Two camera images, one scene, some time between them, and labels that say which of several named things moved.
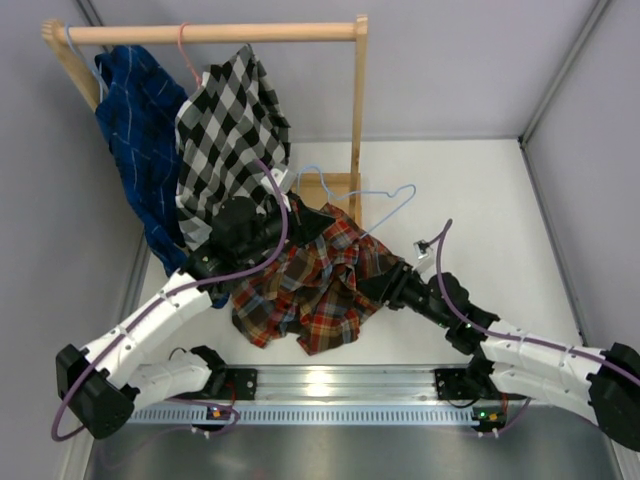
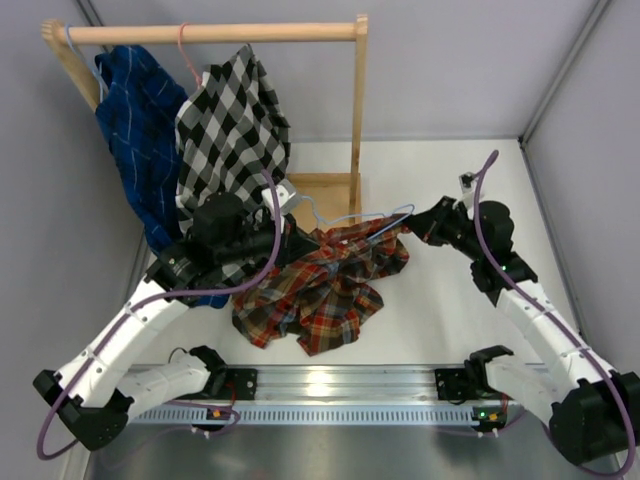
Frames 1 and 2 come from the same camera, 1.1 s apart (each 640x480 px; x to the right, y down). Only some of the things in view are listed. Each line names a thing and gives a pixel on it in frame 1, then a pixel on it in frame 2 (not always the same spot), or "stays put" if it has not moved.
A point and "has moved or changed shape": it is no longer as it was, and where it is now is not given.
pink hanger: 199,83 stays put
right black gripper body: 408,290 → 449,225
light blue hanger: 334,197 → 365,214
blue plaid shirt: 138,105 stays put
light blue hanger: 75,52 stays put
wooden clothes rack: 80,72 stays put
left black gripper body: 297,232 → 287,233
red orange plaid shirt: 312,290 has moved or changed shape
